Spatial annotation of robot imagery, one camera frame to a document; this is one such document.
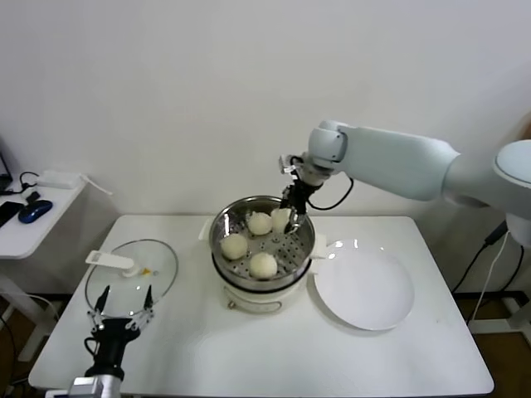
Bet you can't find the thin black looped cable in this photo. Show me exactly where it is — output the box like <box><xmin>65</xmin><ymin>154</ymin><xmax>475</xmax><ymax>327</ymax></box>
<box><xmin>2</xmin><ymin>172</ymin><xmax>41</xmax><ymax>196</ymax></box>

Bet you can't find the glass lid with white handle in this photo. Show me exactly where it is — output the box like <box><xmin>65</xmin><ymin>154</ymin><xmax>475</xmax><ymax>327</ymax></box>
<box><xmin>85</xmin><ymin>239</ymin><xmax>179</xmax><ymax>318</ymax></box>

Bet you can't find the black power adapter cable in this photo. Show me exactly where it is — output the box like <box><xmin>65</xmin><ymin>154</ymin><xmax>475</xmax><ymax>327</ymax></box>
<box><xmin>451</xmin><ymin>219</ymin><xmax>524</xmax><ymax>294</ymax></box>

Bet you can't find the white hanging cable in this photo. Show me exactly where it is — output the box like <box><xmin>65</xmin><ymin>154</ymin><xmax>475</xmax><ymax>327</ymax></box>
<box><xmin>466</xmin><ymin>231</ymin><xmax>509</xmax><ymax>325</ymax></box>

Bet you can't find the white round plate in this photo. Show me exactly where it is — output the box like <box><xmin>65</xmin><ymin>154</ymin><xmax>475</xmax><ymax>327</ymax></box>
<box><xmin>313</xmin><ymin>239</ymin><xmax>415</xmax><ymax>332</ymax></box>

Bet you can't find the thin white cable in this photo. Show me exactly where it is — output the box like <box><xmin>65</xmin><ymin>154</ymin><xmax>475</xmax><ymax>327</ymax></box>
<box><xmin>79</xmin><ymin>173</ymin><xmax>113</xmax><ymax>196</ymax></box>

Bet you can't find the stainless steel steamer basket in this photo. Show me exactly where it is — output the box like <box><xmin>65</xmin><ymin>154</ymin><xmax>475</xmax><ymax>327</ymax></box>
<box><xmin>197</xmin><ymin>194</ymin><xmax>328</xmax><ymax>289</ymax></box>

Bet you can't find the blue computer mouse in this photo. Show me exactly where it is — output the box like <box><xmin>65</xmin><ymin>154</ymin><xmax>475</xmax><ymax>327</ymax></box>
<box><xmin>18</xmin><ymin>199</ymin><xmax>54</xmax><ymax>224</ymax></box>

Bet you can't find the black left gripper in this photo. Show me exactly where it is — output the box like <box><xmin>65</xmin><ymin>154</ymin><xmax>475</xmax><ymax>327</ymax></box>
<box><xmin>86</xmin><ymin>284</ymin><xmax>156</xmax><ymax>381</ymax></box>

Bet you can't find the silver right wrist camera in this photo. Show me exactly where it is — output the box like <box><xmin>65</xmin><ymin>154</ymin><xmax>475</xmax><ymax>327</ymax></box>
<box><xmin>278</xmin><ymin>153</ymin><xmax>306</xmax><ymax>175</ymax></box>

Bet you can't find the white steamed baozi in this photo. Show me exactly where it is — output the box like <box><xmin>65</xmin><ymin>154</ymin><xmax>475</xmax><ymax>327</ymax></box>
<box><xmin>248</xmin><ymin>252</ymin><xmax>278</xmax><ymax>279</ymax></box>
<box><xmin>271</xmin><ymin>208</ymin><xmax>294</xmax><ymax>233</ymax></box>
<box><xmin>219</xmin><ymin>233</ymin><xmax>249</xmax><ymax>261</ymax></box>
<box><xmin>247</xmin><ymin>211</ymin><xmax>274</xmax><ymax>236</ymax></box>

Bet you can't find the white desk frame foot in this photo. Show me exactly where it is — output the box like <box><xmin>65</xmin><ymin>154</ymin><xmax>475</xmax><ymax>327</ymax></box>
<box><xmin>451</xmin><ymin>289</ymin><xmax>531</xmax><ymax>333</ymax></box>

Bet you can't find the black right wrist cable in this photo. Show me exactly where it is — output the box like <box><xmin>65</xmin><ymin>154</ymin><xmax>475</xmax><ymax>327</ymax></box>
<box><xmin>306</xmin><ymin>176</ymin><xmax>355</xmax><ymax>210</ymax></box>

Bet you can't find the white side table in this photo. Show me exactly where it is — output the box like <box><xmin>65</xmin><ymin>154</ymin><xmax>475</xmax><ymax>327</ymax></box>
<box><xmin>0</xmin><ymin>173</ymin><xmax>88</xmax><ymax>362</ymax></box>

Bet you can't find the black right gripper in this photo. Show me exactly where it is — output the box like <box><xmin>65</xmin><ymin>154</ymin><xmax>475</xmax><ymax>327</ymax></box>
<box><xmin>279</xmin><ymin>182</ymin><xmax>321</xmax><ymax>234</ymax></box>

